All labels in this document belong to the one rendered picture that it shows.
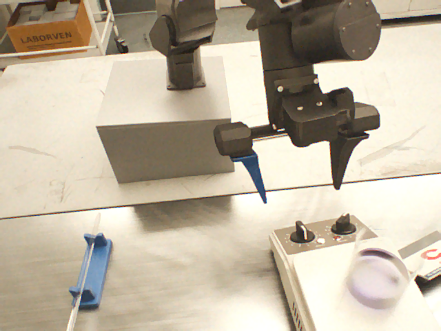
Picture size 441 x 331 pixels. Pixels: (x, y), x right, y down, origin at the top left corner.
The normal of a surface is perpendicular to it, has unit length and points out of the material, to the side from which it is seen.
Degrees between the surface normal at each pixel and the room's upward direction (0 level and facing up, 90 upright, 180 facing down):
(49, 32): 91
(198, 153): 90
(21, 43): 91
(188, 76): 87
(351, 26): 63
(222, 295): 0
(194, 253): 0
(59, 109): 0
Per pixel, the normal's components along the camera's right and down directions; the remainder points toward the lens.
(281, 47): -0.29, 0.31
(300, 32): -0.84, 0.11
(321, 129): 0.20, 0.59
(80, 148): -0.06, -0.69
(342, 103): 0.12, 0.17
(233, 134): -0.01, -0.48
